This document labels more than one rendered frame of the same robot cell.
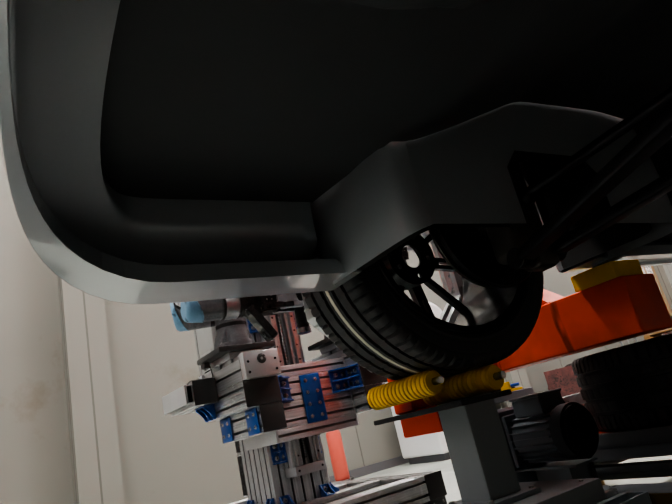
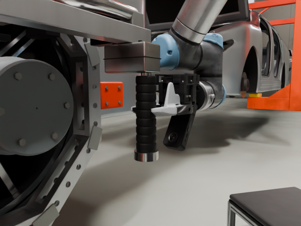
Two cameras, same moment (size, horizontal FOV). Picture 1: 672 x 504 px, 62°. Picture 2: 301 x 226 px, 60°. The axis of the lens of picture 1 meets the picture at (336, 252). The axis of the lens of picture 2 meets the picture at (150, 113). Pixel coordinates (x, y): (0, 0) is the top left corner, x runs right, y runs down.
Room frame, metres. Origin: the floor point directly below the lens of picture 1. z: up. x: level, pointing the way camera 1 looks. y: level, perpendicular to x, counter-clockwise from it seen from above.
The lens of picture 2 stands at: (2.10, -0.02, 0.88)
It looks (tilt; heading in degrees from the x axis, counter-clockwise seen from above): 7 degrees down; 157
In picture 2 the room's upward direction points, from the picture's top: straight up
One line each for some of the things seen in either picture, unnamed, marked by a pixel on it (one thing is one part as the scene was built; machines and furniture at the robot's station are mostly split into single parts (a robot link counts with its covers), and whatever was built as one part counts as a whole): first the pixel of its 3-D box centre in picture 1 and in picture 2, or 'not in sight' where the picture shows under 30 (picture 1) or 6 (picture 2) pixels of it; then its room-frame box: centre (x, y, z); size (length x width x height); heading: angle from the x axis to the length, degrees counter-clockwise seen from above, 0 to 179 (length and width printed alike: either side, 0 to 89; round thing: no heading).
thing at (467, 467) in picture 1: (480, 458); not in sight; (1.44, -0.22, 0.32); 0.40 x 0.30 x 0.28; 124
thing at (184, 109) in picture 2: not in sight; (179, 108); (1.65, 0.23, 0.83); 0.09 x 0.05 x 0.02; 133
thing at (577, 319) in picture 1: (561, 297); not in sight; (1.80, -0.66, 0.69); 0.52 x 0.17 x 0.35; 34
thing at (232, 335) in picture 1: (232, 337); not in sight; (2.10, 0.45, 0.87); 0.15 x 0.15 x 0.10
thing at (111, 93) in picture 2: not in sight; (102, 94); (1.40, 0.13, 0.85); 0.09 x 0.08 x 0.07; 124
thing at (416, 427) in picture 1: (427, 397); not in sight; (1.54, -0.15, 0.48); 0.16 x 0.12 x 0.17; 34
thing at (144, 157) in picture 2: (299, 308); (146, 115); (1.68, 0.15, 0.83); 0.04 x 0.04 x 0.16
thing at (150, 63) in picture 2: not in sight; (131, 58); (1.65, 0.13, 0.93); 0.09 x 0.05 x 0.05; 34
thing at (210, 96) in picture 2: (229, 306); (197, 96); (1.56, 0.33, 0.85); 0.08 x 0.05 x 0.08; 34
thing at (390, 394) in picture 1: (403, 390); not in sight; (1.43, -0.08, 0.51); 0.29 x 0.06 x 0.06; 34
